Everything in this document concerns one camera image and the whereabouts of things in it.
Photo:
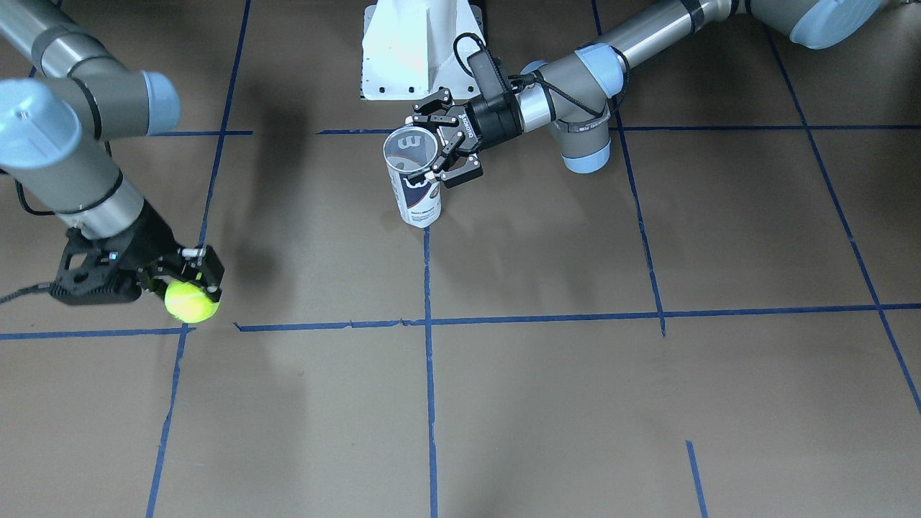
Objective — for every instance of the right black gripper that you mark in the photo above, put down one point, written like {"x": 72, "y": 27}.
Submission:
{"x": 153, "y": 243}

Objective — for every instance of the clear tennis ball can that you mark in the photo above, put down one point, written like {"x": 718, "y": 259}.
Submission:
{"x": 409, "y": 152}

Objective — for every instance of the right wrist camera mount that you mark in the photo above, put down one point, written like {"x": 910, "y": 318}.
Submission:
{"x": 91, "y": 273}

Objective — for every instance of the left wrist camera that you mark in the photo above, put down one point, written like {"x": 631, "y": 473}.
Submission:
{"x": 492, "y": 81}

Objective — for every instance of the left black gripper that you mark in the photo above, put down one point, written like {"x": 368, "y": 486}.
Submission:
{"x": 498, "y": 122}

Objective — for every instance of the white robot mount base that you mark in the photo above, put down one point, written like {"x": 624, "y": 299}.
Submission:
{"x": 408, "y": 48}

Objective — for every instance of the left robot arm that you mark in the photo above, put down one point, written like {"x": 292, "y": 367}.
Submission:
{"x": 576, "y": 95}

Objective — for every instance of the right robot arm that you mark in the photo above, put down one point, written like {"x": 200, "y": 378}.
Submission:
{"x": 54, "y": 131}

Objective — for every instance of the Roland Garros tennis ball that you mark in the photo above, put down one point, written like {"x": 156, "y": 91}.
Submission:
{"x": 188, "y": 303}

